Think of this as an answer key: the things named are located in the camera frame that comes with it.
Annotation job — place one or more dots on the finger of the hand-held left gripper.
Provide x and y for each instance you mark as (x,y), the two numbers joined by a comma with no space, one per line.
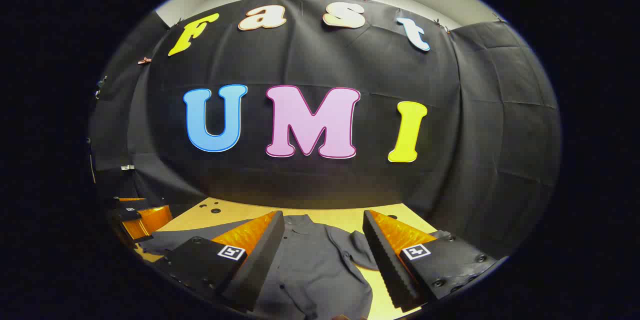
(125,212)
(150,222)

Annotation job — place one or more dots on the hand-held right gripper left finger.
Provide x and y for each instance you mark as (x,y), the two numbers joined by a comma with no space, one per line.
(260,265)

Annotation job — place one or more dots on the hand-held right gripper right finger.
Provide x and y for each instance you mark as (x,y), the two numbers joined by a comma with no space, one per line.
(387,265)

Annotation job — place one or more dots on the grey button shirt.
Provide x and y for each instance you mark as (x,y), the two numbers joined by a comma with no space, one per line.
(310,270)

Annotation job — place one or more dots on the small silver cloth clip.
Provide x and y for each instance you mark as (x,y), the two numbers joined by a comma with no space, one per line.
(127,167)

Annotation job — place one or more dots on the small orange cloth clip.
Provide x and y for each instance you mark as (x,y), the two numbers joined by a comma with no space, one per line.
(145,60)

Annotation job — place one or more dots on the black backdrop cloth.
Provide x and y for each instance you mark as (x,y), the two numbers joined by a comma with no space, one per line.
(310,59)

